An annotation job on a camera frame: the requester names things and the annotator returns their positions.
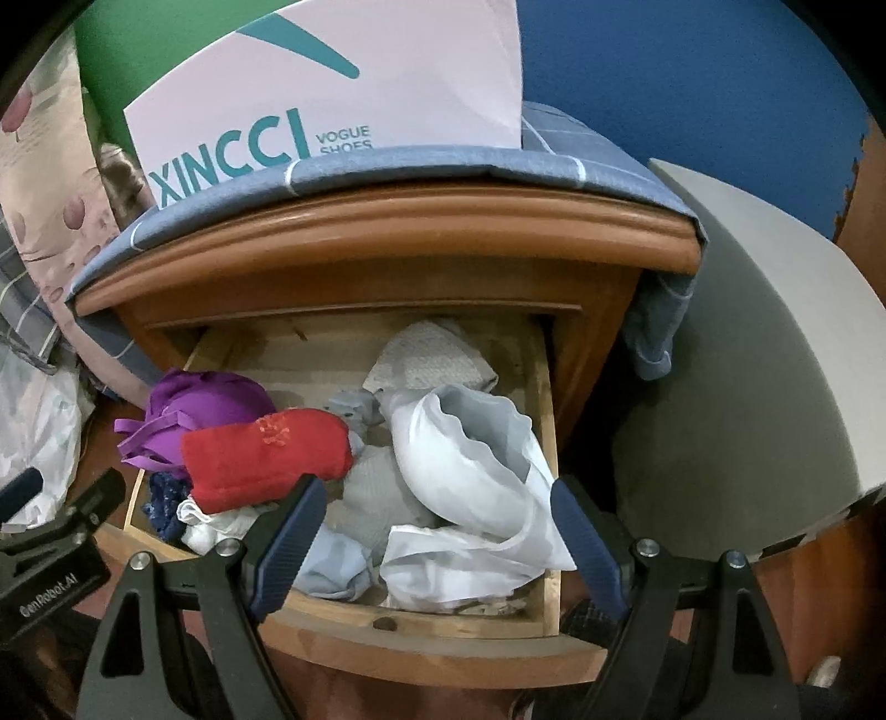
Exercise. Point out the grey floral sock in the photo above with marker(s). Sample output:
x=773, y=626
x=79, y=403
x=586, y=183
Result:
x=349, y=408

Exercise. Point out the white box with teal print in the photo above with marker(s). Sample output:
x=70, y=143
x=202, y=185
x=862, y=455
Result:
x=415, y=83

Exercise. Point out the grey knit underwear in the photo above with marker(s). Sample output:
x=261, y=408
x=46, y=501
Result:
x=377, y=498

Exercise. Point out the white textured underwear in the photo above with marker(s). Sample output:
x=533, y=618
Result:
x=429, y=356

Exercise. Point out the grey checked cloth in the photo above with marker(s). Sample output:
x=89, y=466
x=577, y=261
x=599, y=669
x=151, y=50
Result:
x=21, y=298

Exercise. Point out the red underwear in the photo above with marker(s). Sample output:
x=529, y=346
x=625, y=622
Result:
x=263, y=457

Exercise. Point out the light blue sock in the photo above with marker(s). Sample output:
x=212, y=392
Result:
x=332, y=564

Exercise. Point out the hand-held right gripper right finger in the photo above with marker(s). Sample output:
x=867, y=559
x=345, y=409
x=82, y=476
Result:
x=588, y=547

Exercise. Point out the wooden nightstand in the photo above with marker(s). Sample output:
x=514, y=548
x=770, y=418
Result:
x=415, y=235

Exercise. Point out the large white sheer cloth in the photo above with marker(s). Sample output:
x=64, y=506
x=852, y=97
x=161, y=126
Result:
x=471, y=471

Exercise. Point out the floral pillow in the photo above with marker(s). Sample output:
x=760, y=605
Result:
x=41, y=173

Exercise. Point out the blue checked cloth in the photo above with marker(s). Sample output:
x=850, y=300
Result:
x=484, y=169

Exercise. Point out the purple underwear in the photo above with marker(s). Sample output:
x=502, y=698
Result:
x=207, y=401

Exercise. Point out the white rolled sock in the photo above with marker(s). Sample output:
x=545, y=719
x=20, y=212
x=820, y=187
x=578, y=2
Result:
x=207, y=526

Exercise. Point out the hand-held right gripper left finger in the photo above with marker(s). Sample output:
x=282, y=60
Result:
x=291, y=547

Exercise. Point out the navy lace underwear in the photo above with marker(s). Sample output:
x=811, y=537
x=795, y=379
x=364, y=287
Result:
x=166, y=505

